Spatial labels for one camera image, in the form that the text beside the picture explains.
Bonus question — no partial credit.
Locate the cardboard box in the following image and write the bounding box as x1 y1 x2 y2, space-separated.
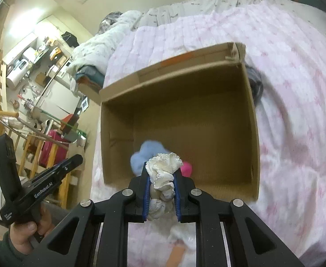
98 42 261 202

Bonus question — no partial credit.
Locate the wooden stick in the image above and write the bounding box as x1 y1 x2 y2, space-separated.
0 108 19 118

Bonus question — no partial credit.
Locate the person's left forearm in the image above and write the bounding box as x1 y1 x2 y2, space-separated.
0 230 38 267

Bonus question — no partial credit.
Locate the person's left hand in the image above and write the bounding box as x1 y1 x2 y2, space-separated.
9 204 53 254

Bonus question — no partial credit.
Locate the pink floral blanket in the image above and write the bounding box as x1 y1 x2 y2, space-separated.
90 2 326 267

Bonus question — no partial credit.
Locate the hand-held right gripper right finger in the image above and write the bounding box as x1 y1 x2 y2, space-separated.
173 169 306 267

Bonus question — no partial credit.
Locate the pink plush toy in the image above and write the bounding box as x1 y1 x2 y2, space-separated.
180 161 194 178

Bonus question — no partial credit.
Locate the grey patterned pillow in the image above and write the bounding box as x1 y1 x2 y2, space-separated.
98 11 123 34

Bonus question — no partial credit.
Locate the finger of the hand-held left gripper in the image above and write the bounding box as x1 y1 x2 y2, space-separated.
51 154 84 182

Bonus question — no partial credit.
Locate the white refrigerator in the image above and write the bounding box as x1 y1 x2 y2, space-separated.
40 72 81 119

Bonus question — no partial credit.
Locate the light blue plush toy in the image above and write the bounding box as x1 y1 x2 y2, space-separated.
130 141 171 177

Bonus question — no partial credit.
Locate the striped floral bed sheet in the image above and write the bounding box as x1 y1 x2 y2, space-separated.
139 0 267 29

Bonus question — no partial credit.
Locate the pink suitcase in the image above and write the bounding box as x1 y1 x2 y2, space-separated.
39 129 69 168

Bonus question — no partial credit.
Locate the grey striped cloth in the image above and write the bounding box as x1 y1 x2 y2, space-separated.
245 63 264 107

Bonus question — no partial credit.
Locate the white floral quilt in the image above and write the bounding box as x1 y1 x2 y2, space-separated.
66 10 144 76

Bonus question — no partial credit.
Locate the black bag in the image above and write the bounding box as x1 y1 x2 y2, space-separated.
61 31 79 47

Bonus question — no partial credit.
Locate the wooden stool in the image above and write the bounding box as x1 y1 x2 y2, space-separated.
21 138 78 210

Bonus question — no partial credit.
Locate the white frilly sock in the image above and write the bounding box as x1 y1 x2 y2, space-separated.
146 152 198 267

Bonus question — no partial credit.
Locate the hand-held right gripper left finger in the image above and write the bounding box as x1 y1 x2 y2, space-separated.
24 161 151 267

